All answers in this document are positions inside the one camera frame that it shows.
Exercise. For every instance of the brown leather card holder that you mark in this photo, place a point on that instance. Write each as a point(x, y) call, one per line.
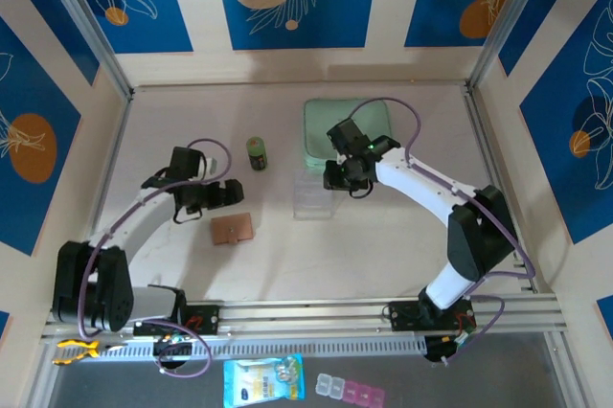
point(232, 231)

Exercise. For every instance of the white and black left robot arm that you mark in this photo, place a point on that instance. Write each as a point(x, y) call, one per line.
point(143, 221)

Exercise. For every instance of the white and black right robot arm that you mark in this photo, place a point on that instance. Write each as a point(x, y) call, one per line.
point(421, 188)

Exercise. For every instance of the clear acrylic tray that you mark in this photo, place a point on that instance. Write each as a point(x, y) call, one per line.
point(311, 202)

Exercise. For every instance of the mint green zip pouch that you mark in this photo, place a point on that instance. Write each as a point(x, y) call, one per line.
point(321, 130)

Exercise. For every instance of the blue and yellow snack packet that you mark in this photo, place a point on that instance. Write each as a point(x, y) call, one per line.
point(263, 379)

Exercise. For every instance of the white and pink pill organizer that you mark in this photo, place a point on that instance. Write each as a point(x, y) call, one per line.
point(354, 391)

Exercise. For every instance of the aluminium table edge rail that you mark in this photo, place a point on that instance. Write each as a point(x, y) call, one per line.
point(112, 164)
point(493, 164)

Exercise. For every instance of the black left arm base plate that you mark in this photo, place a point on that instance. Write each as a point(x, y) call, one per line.
point(206, 317)

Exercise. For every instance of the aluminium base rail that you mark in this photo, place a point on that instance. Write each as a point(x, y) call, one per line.
point(306, 317)

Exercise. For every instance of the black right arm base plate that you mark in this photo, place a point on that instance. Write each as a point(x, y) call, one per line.
point(402, 317)

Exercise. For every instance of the aluminium corner post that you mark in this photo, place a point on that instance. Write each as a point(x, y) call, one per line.
point(88, 20)
point(512, 20)

